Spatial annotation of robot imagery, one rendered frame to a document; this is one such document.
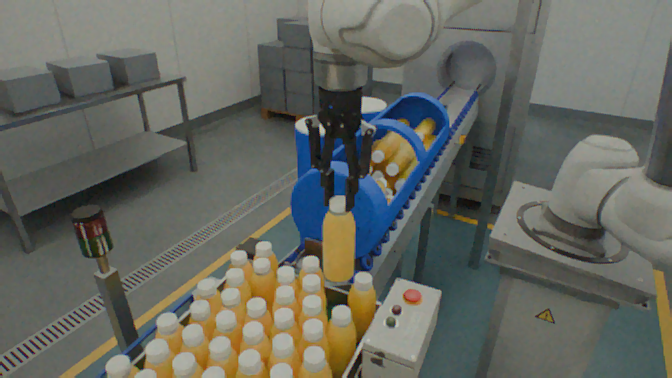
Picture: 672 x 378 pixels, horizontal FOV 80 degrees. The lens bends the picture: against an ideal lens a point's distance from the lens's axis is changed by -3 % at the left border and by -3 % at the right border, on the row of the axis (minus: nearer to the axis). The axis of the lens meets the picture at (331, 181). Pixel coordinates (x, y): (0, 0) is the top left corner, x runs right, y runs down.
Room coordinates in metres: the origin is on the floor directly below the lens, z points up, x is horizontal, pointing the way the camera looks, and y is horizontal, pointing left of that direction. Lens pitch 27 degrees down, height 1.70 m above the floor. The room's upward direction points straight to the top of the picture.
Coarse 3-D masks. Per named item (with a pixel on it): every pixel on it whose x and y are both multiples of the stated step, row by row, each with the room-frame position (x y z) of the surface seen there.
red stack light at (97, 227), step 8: (104, 216) 0.73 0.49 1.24; (72, 224) 0.69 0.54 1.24; (80, 224) 0.69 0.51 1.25; (88, 224) 0.69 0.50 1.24; (96, 224) 0.70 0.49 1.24; (104, 224) 0.72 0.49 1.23; (80, 232) 0.69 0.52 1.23; (88, 232) 0.69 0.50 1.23; (96, 232) 0.70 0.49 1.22; (104, 232) 0.71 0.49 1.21
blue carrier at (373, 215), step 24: (408, 96) 1.71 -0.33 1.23; (432, 96) 1.72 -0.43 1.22; (384, 120) 1.37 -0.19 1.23; (408, 120) 1.76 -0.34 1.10; (360, 144) 1.49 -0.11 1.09; (432, 144) 1.42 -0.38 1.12; (312, 168) 1.03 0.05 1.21; (336, 168) 0.98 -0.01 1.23; (312, 192) 0.99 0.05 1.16; (336, 192) 0.96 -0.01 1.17; (360, 192) 0.93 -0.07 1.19; (408, 192) 1.12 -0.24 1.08; (312, 216) 0.99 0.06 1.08; (360, 216) 0.93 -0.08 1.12; (384, 216) 0.92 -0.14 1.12; (360, 240) 0.92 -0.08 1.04
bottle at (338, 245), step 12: (336, 216) 0.67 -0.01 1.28; (348, 216) 0.67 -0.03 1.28; (324, 228) 0.67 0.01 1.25; (336, 228) 0.66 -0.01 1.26; (348, 228) 0.66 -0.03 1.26; (324, 240) 0.67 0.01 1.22; (336, 240) 0.65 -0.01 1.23; (348, 240) 0.66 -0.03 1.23; (324, 252) 0.67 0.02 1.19; (336, 252) 0.65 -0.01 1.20; (348, 252) 0.66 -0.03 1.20; (324, 264) 0.67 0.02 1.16; (336, 264) 0.65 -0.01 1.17; (348, 264) 0.66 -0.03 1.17; (336, 276) 0.65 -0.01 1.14; (348, 276) 0.66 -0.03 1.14
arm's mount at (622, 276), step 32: (512, 192) 1.13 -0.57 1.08; (544, 192) 1.14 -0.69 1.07; (512, 224) 0.94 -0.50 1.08; (512, 256) 0.85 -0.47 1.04; (544, 256) 0.81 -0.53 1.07; (576, 256) 0.81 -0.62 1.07; (608, 256) 0.82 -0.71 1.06; (640, 256) 0.83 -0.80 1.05; (576, 288) 0.76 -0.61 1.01; (608, 288) 0.73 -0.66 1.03; (640, 288) 0.71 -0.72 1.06
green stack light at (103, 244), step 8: (80, 240) 0.69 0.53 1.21; (88, 240) 0.69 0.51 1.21; (96, 240) 0.69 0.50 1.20; (104, 240) 0.71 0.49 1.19; (80, 248) 0.69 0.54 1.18; (88, 248) 0.69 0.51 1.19; (96, 248) 0.69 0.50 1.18; (104, 248) 0.70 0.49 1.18; (112, 248) 0.72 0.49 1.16; (88, 256) 0.69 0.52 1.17; (96, 256) 0.69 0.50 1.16
